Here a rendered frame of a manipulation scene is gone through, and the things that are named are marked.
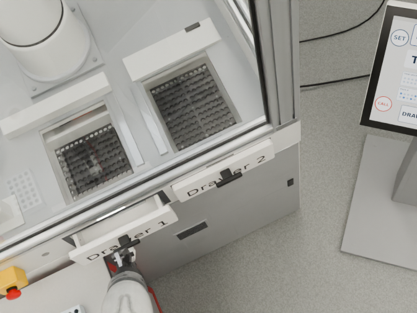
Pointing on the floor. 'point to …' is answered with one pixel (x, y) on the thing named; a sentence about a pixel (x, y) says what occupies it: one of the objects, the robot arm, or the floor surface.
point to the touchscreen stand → (385, 204)
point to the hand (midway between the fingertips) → (128, 255)
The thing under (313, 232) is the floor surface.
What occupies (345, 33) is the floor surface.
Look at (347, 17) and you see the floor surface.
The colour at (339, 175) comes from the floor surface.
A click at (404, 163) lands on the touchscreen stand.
